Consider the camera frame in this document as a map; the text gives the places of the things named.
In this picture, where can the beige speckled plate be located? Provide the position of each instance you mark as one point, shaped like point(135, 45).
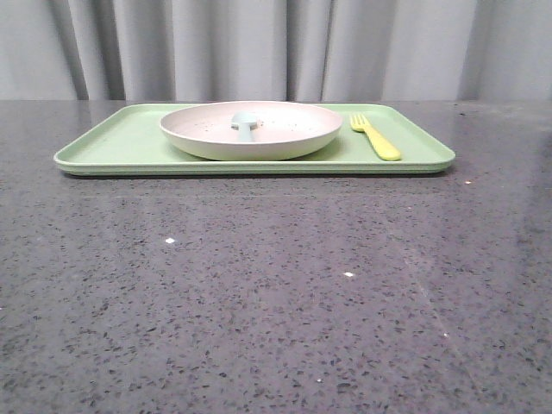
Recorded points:
point(284, 130)

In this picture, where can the yellow plastic fork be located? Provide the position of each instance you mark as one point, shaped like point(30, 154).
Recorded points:
point(383, 148)

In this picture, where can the light blue plastic spoon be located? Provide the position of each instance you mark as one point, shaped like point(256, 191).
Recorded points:
point(244, 122)

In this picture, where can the light green plastic tray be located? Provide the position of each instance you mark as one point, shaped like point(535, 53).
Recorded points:
point(131, 142)

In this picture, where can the grey pleated curtain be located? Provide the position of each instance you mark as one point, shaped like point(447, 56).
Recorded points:
point(311, 51)

